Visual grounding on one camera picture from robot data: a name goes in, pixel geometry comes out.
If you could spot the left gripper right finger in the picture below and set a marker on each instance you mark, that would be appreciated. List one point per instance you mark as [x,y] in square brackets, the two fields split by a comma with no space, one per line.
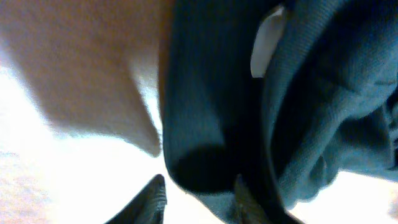
[248,211]

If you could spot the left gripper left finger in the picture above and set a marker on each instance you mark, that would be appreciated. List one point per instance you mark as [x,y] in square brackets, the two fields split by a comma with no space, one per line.
[147,207]

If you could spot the black polo shirt white logo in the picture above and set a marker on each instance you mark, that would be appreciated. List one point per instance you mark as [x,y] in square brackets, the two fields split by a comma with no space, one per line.
[327,102]

